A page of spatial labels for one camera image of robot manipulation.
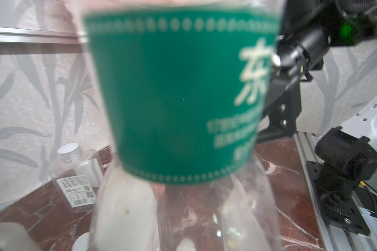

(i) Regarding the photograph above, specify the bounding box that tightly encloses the horizontal aluminium frame bar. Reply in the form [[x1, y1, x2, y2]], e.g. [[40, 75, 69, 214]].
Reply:
[[0, 27, 80, 45]]

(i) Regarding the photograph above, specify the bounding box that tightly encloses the far white bottle cap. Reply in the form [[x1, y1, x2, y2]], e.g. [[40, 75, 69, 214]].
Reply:
[[71, 232, 90, 251]]

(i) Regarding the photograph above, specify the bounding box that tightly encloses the square clear plastic bottle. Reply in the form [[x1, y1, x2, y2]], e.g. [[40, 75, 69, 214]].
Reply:
[[49, 143, 104, 213]]

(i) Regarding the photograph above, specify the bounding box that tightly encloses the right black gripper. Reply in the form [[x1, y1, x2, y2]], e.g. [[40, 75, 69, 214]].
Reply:
[[256, 1, 377, 143]]

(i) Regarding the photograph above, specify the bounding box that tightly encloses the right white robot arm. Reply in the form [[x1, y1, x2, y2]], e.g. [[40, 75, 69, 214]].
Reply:
[[257, 1, 377, 189]]

